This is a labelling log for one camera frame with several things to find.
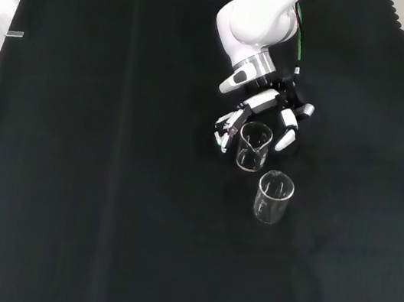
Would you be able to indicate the black bench cloth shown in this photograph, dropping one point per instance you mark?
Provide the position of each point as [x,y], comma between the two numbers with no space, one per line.
[109,151]

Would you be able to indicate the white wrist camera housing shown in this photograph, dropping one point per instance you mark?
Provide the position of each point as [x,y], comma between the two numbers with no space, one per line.
[233,82]

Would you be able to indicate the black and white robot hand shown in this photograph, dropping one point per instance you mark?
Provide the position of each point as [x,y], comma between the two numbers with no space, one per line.
[263,100]

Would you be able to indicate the clear glass beaker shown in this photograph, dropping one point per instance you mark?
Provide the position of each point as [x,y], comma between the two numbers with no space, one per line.
[270,209]
[251,159]

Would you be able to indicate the clear cloth clip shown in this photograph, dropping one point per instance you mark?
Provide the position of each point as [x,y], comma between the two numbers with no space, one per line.
[14,34]

